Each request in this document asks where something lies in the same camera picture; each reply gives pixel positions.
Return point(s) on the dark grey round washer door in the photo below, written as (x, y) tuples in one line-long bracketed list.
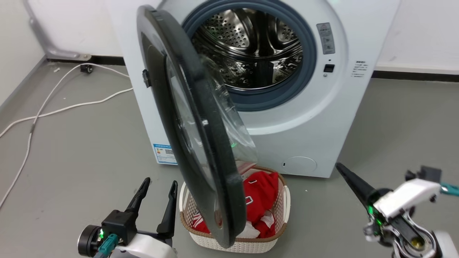
[(215, 143)]

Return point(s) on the grey warning sticker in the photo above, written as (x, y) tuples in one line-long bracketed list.
[(325, 38)]

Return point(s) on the white front-load washing machine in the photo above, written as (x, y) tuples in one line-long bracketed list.
[(322, 125)]

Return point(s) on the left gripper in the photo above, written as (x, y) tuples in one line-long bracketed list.
[(143, 247)]

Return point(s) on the teal gripper connector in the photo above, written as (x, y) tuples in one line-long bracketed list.
[(107, 244), (450, 189)]

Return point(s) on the round white filter cover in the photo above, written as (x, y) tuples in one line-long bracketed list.
[(300, 165)]

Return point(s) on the black door latch socket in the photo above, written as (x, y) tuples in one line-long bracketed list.
[(329, 68)]

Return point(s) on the white woven laundry basket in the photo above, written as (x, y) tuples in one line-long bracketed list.
[(244, 245)]

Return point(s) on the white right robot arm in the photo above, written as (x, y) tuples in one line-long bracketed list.
[(448, 247)]

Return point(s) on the red garment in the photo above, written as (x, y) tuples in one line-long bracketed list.
[(261, 193)]

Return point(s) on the white cloth piece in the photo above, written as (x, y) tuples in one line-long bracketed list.
[(251, 231)]

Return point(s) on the teal left gripper connector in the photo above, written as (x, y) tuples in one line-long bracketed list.
[(107, 244)]

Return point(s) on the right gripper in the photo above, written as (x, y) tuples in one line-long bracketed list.
[(405, 195)]

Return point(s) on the blue-grey rubber door gasket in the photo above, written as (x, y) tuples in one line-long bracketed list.
[(310, 61)]

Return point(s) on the blue white energy label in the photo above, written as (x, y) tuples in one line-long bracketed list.
[(164, 154)]

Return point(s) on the stainless steel washer drum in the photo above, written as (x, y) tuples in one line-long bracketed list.
[(251, 39)]

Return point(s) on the small black floor plug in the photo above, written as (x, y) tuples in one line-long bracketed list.
[(86, 68)]

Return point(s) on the small printed text label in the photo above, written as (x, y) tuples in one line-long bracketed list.
[(359, 68)]

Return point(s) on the black cylindrical wrist camera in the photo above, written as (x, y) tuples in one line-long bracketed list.
[(88, 240)]

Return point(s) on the teal right gripper connector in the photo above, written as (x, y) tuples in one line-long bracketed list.
[(450, 189)]

